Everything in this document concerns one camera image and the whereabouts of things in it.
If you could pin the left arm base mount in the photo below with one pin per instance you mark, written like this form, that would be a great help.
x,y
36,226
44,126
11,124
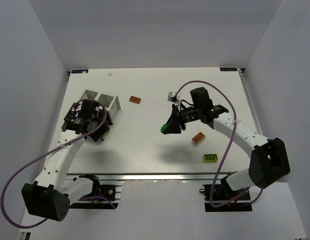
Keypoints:
x,y
104,195

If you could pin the aluminium table edge rail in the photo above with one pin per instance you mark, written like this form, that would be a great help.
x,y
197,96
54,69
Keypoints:
x,y
154,177

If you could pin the white slotted container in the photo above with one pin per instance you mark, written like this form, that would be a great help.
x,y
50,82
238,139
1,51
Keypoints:
x,y
110,102

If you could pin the blue corner sticker left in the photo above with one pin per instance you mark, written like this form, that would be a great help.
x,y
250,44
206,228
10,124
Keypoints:
x,y
79,71

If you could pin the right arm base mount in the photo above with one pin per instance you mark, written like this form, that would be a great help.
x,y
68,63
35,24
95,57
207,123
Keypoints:
x,y
221,195

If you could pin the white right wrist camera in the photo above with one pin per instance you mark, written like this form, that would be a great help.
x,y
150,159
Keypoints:
x,y
173,98

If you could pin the orange lego brick with lime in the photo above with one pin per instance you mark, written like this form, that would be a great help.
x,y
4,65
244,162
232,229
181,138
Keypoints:
x,y
198,138

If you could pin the right side table rail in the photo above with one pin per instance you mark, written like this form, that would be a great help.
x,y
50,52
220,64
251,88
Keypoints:
x,y
241,72

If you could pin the lime long lego brick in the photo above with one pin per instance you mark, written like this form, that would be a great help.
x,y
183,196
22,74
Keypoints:
x,y
210,158

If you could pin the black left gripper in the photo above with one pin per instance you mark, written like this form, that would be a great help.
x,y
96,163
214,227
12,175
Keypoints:
x,y
100,135

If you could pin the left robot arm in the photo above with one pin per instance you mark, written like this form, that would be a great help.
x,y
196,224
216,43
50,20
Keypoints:
x,y
49,196

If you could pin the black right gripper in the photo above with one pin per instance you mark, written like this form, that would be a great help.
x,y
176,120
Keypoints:
x,y
179,119

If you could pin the black slotted container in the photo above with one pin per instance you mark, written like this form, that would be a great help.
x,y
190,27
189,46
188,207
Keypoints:
x,y
75,123

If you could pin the brown lego brick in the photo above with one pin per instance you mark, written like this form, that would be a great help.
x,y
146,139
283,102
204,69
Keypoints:
x,y
135,100

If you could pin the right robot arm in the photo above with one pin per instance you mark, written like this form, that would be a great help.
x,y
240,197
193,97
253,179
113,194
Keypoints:
x,y
268,157

